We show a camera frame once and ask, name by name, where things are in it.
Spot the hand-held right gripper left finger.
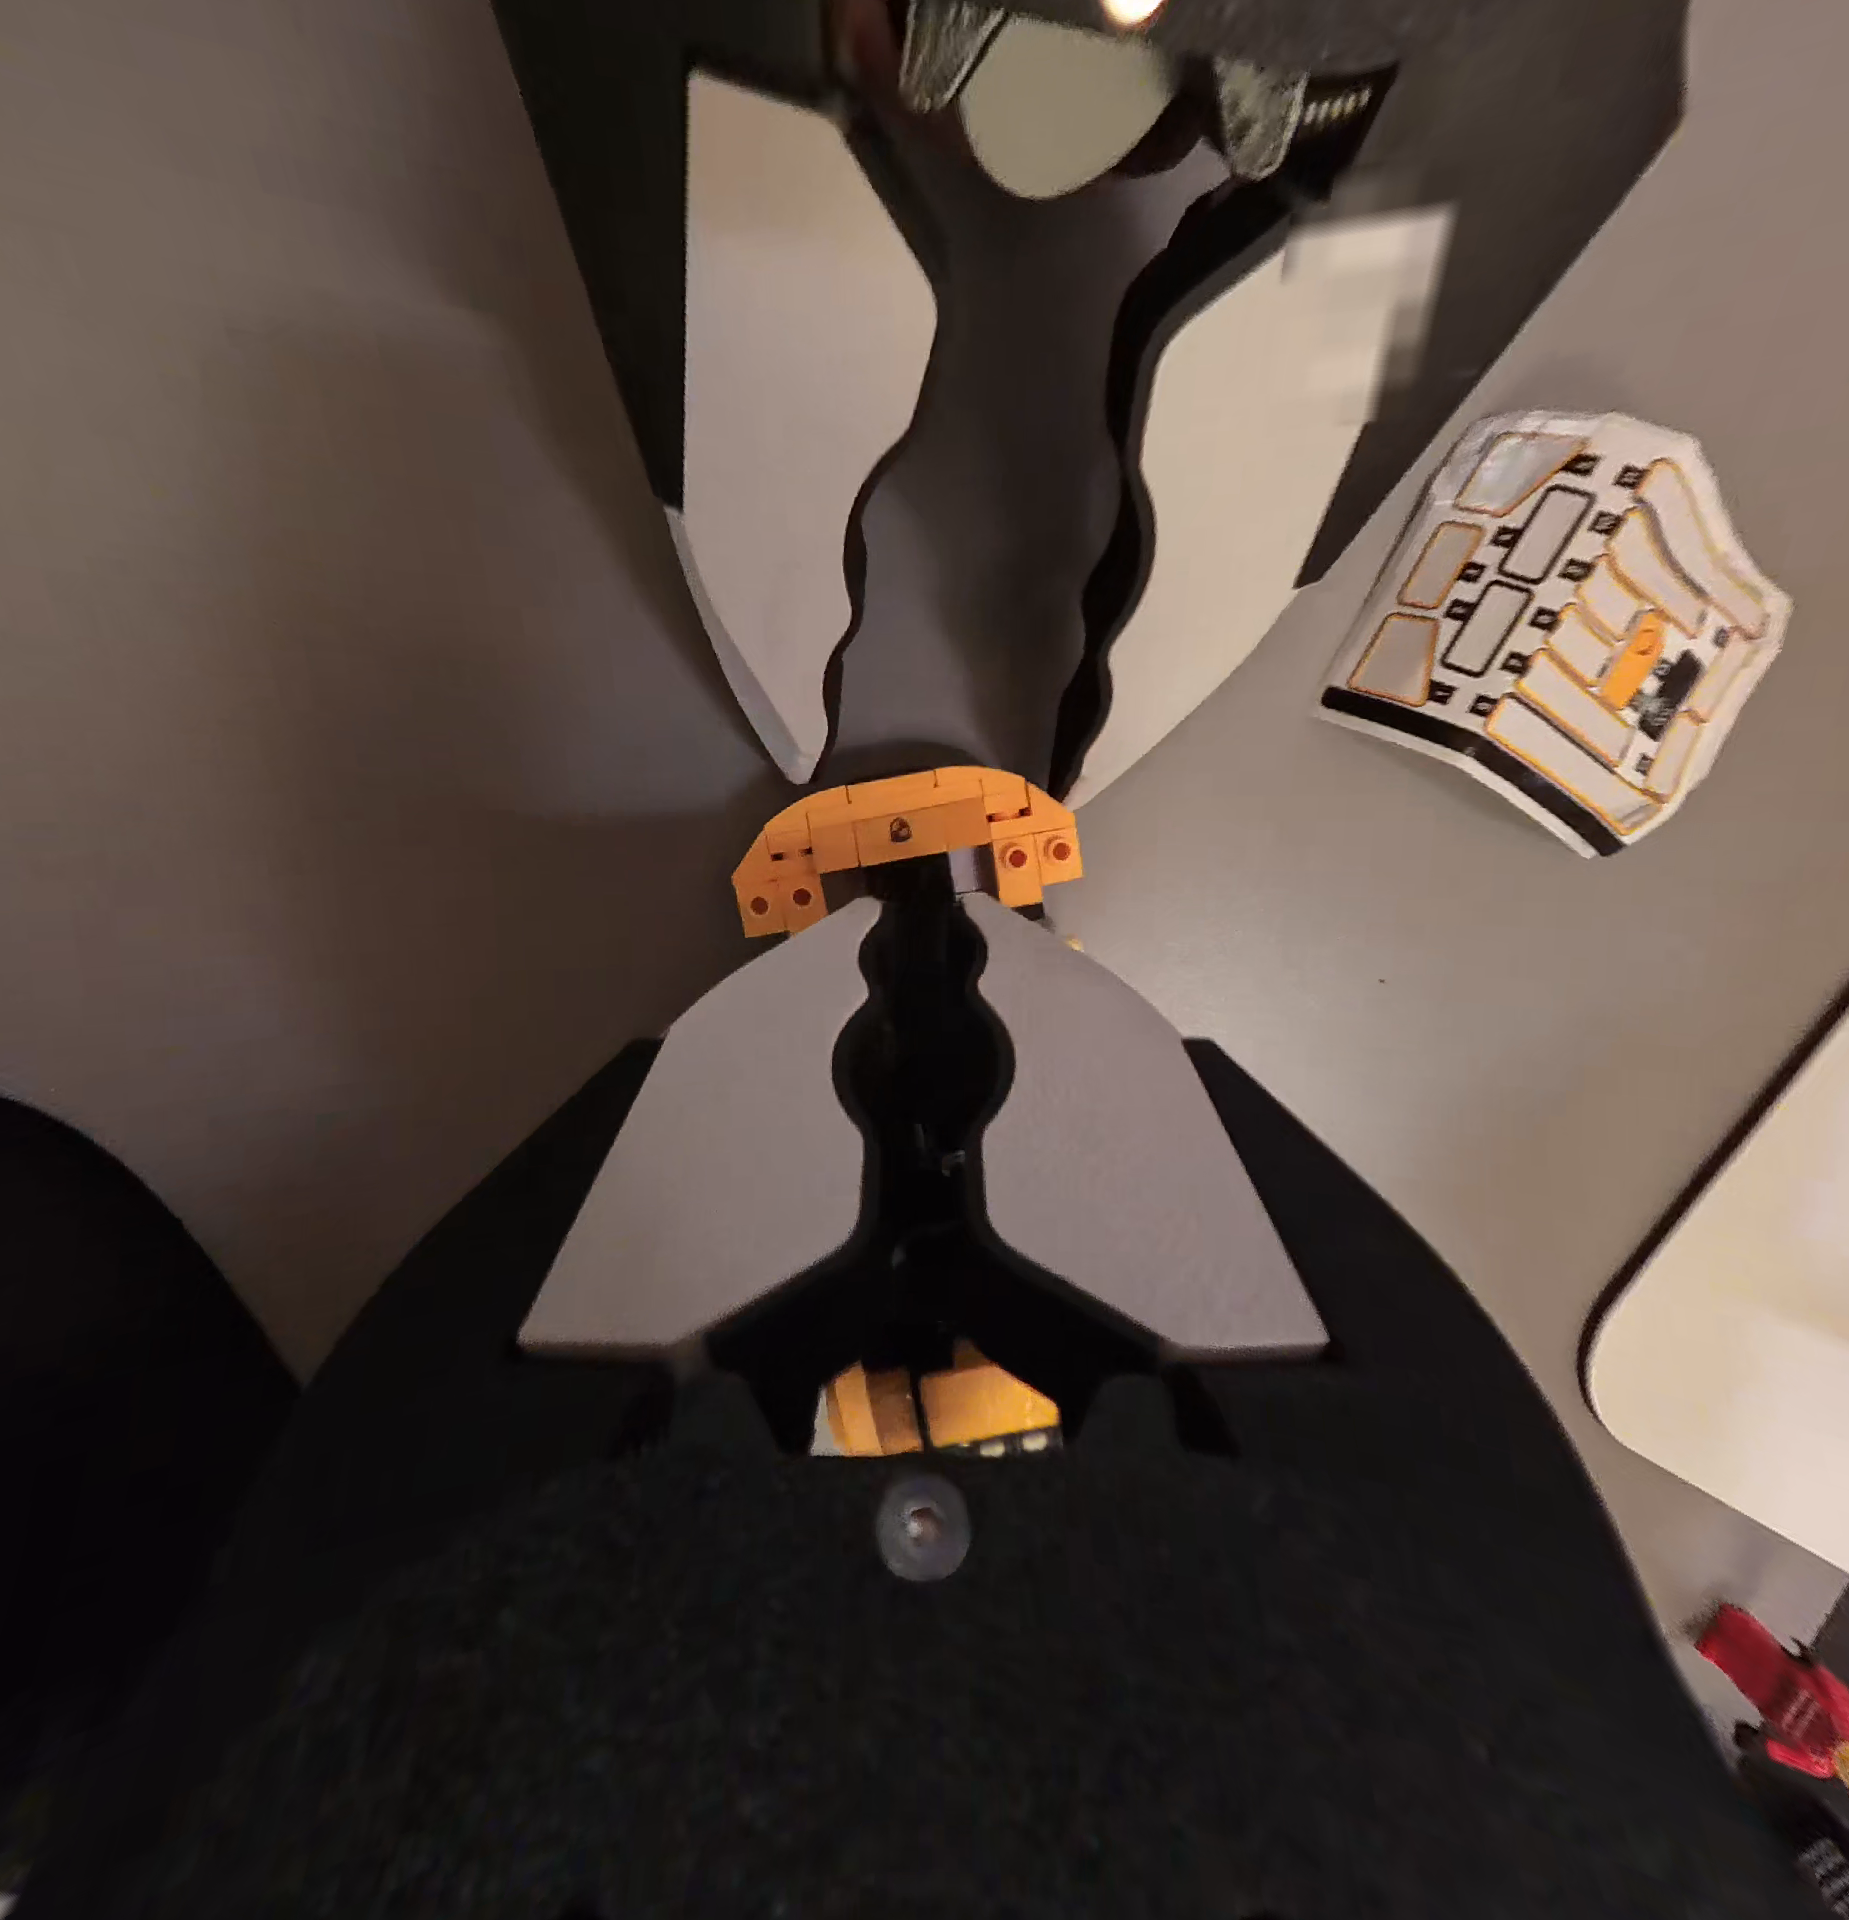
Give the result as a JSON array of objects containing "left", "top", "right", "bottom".
[{"left": 515, "top": 895, "right": 879, "bottom": 1451}]

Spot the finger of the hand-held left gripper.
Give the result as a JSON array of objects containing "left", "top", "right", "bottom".
[
  {"left": 658, "top": 69, "right": 944, "bottom": 789},
  {"left": 1047, "top": 208, "right": 1454, "bottom": 800}
]

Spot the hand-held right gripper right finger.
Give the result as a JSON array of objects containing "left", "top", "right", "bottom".
[{"left": 961, "top": 895, "right": 1332, "bottom": 1451}]

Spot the yellow lego car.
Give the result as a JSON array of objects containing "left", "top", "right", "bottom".
[{"left": 733, "top": 763, "right": 1086, "bottom": 1460}]

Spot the red lego minifigure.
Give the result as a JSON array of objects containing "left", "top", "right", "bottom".
[{"left": 1694, "top": 1602, "right": 1849, "bottom": 1822}]

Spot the black lego set box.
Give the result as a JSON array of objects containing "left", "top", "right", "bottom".
[{"left": 1740, "top": 1574, "right": 1849, "bottom": 1920}]

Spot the white sticker sheet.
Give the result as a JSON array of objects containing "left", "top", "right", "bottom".
[{"left": 1313, "top": 407, "right": 1794, "bottom": 860}]

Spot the white book stand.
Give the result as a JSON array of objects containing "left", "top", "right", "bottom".
[{"left": 1579, "top": 976, "right": 1849, "bottom": 1548}]

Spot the person's black clothing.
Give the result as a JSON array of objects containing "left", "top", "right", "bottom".
[{"left": 0, "top": 1091, "right": 304, "bottom": 1892}]

